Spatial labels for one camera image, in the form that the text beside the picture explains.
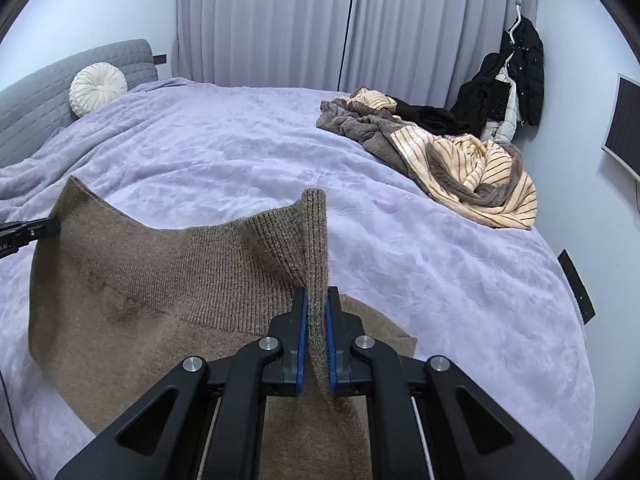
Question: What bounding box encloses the white garment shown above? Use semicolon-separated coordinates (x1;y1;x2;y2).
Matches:
480;67;523;143

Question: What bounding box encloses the brown cream striped blanket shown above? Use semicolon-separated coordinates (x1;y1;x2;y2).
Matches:
316;87;537;231

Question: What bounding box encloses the brown knit sweater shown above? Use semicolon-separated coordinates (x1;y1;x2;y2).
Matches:
28;175;418;480

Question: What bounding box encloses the black puffer jacket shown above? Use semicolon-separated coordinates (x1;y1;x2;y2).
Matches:
450;16;545;136

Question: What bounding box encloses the black flat panel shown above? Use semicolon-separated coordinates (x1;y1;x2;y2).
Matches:
557;249;596;325

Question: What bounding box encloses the grey quilted headboard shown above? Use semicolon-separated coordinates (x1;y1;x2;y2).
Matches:
0;39;160;168

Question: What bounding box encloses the round white pleated pillow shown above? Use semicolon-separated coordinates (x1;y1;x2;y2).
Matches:
69;62;127;118

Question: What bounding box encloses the grey pleated curtain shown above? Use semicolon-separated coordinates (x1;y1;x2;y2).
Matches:
176;0;358;92
340;0;541;111

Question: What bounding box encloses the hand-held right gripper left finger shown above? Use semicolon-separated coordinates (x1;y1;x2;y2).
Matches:
55;287;308;480

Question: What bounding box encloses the white clothes hanger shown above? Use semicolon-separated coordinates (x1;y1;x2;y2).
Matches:
502;2;531;81

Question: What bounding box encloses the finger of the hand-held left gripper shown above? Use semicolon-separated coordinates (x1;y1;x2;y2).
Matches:
0;216;60;261

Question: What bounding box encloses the black garment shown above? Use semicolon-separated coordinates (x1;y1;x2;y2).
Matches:
395;99;466;136

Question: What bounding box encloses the purple fleece blanket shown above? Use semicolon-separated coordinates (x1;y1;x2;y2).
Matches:
0;77;596;480

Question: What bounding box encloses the wall monitor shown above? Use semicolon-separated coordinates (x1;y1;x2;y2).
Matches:
601;73;640;181

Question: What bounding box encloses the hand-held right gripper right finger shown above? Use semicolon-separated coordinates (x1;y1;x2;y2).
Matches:
325;285;573;480

